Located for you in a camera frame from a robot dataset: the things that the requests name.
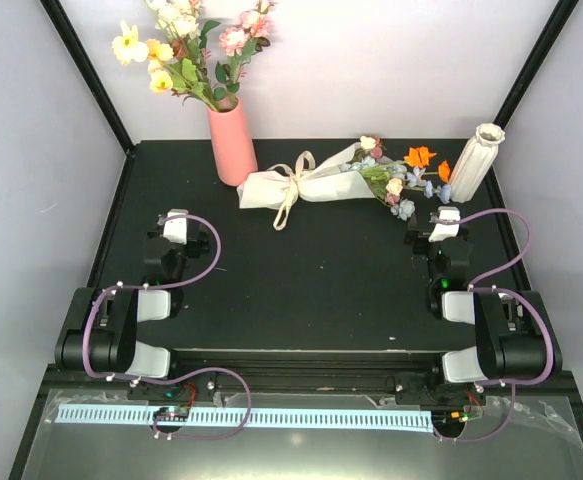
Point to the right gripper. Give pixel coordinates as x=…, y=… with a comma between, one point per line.
x=418, y=245

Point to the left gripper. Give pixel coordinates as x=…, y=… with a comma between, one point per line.
x=204, y=244

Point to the mixed flower bouquet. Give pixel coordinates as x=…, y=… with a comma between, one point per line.
x=395, y=182

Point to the white wrapping paper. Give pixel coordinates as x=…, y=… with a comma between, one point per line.
x=266, y=189

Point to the cream ribbon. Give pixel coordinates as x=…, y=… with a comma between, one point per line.
x=304, y=162

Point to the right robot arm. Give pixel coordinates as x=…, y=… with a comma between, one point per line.
x=514, y=340

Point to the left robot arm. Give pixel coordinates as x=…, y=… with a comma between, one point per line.
x=109, y=336

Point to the white ribbed vase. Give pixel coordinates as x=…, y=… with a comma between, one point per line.
x=475, y=161

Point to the pink vase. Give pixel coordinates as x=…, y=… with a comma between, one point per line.
x=232, y=145

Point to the flowers in pink vase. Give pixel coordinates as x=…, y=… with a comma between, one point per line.
x=178, y=64

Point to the left circuit board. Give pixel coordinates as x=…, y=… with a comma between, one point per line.
x=171, y=413

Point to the circuit board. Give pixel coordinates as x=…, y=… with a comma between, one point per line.
x=447, y=417
x=171, y=413

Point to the right circuit board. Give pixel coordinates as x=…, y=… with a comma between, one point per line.
x=447, y=417

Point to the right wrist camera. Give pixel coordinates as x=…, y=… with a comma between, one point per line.
x=445, y=224

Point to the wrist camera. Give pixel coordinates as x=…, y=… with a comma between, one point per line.
x=445, y=224
x=174, y=226

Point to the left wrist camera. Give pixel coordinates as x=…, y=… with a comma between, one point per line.
x=174, y=226

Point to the white slotted cable duct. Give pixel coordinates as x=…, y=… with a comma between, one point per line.
x=277, y=418

